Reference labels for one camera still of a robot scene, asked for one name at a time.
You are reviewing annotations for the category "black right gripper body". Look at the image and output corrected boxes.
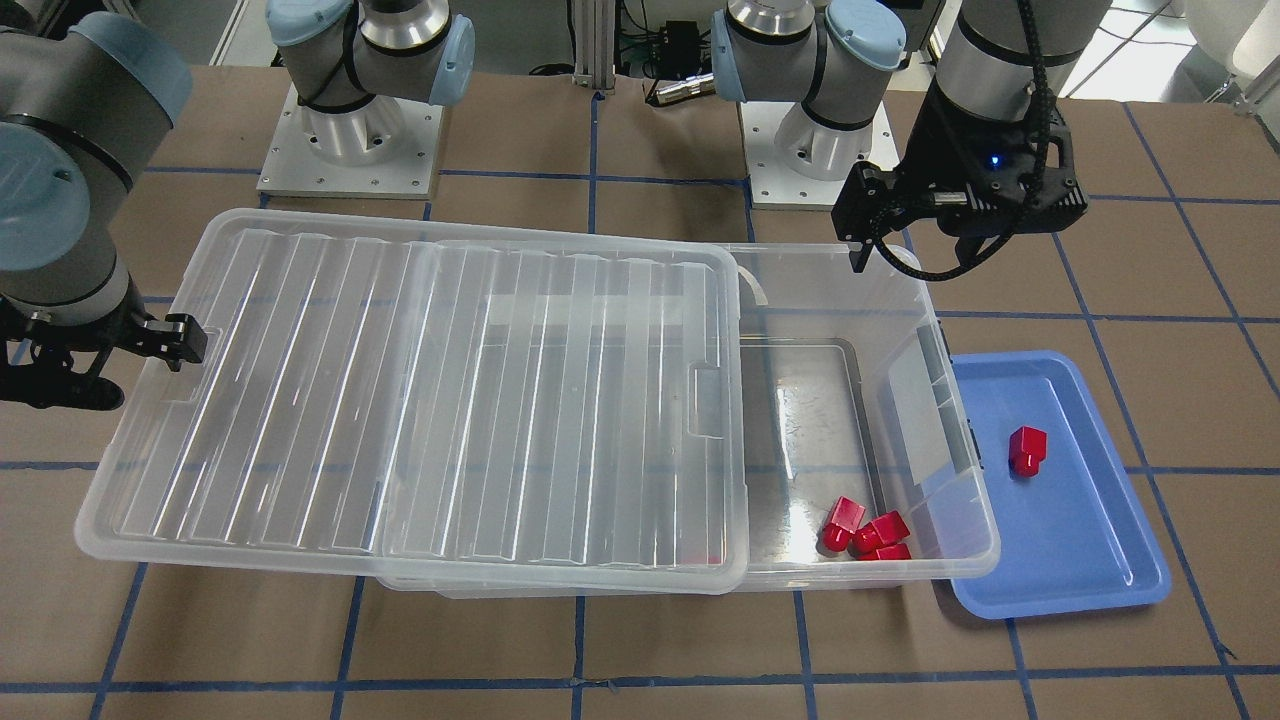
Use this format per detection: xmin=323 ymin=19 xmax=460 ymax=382
xmin=1 ymin=295 xmax=209 ymax=411

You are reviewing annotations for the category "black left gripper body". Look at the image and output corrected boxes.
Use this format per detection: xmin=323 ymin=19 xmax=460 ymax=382
xmin=832 ymin=85 xmax=1041 ymax=241

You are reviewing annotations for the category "clear plastic box lid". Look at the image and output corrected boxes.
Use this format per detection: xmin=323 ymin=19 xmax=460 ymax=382
xmin=74 ymin=209 xmax=749 ymax=594

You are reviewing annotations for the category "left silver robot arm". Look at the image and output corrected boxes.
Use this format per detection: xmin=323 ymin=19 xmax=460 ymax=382
xmin=710 ymin=1 xmax=1108 ymax=282

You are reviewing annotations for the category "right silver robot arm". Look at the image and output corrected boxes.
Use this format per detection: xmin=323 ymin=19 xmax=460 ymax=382
xmin=1 ymin=1 xmax=476 ymax=411

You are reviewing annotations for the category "clear plastic storage box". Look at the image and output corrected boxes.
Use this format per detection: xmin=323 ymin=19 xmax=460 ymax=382
xmin=364 ymin=236 xmax=998 ymax=598

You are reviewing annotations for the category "red block in box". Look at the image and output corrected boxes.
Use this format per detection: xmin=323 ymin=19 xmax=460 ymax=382
xmin=856 ymin=543 xmax=913 ymax=562
xmin=819 ymin=496 xmax=867 ymax=553
xmin=850 ymin=510 xmax=911 ymax=556

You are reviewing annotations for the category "red block on tray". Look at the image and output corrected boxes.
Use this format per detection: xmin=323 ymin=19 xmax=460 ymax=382
xmin=1007 ymin=425 xmax=1048 ymax=478

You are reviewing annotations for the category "blue plastic tray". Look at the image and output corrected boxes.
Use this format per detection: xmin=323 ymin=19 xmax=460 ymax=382
xmin=952 ymin=350 xmax=1172 ymax=620

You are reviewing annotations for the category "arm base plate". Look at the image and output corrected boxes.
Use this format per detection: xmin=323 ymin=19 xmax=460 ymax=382
xmin=257 ymin=88 xmax=445 ymax=200
xmin=739 ymin=101 xmax=900 ymax=211

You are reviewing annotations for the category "aluminium frame post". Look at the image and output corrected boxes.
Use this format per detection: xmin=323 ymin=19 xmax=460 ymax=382
xmin=568 ymin=0 xmax=620 ymax=96

